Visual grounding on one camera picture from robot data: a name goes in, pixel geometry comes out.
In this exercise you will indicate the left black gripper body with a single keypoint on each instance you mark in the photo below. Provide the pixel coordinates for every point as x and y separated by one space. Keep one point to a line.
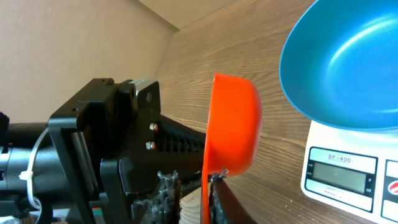
88 133

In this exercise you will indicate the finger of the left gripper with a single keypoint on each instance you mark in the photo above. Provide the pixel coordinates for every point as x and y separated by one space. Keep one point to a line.
155 143
163 205

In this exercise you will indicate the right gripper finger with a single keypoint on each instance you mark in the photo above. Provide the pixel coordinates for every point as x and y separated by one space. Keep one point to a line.
225 208

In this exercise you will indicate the red scoop with blue handle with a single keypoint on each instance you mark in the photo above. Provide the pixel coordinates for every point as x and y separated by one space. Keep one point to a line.
232 134

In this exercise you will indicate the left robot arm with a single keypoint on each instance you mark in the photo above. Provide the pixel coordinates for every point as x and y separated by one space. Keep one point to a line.
34 186

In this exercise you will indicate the white digital kitchen scale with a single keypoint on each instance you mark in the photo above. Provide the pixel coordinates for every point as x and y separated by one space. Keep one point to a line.
353 171

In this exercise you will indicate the blue metal bowl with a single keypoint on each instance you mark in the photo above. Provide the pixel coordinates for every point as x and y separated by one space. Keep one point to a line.
338 66

